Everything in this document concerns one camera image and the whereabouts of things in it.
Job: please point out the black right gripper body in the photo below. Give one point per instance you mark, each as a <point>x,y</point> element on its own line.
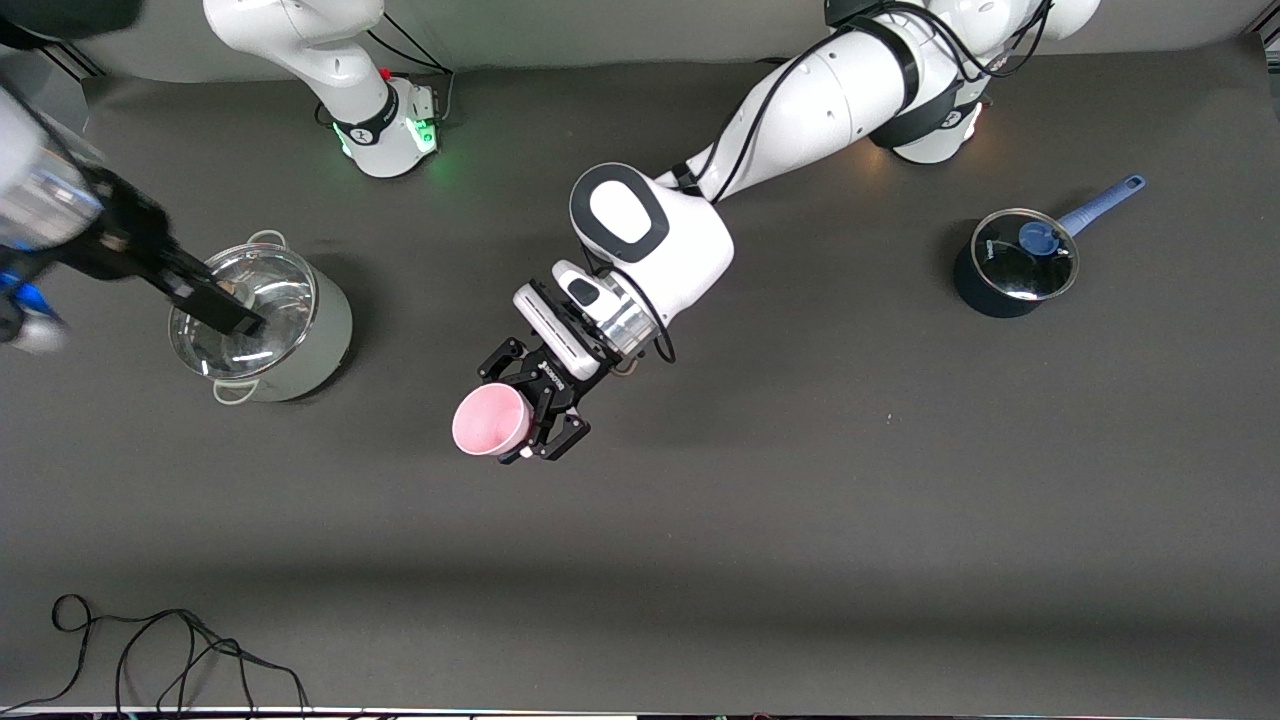
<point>128,238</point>

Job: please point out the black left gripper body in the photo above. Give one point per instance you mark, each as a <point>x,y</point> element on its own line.
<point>549,379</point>

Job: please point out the pink plastic cup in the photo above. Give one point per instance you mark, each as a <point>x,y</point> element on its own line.
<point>488,420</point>

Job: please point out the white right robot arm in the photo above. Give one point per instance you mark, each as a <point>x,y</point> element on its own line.
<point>360,110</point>

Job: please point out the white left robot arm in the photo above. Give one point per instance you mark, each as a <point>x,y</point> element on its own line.
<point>820,100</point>

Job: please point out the glass lid with wooden knob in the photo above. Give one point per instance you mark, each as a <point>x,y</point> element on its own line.
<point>285,300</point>

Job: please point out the grey stock pot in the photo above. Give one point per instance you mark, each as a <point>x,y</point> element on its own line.
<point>320,340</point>

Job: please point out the dark grey table mat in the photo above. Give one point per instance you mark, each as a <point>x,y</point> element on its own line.
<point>640,520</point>

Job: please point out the dark blue saucepan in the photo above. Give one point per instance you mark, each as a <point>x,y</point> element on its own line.
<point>985,298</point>

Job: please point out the glass lid with blue knob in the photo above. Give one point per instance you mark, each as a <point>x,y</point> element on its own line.
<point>1020,262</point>

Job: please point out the black frame rail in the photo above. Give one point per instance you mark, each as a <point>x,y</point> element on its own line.
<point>75,62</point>

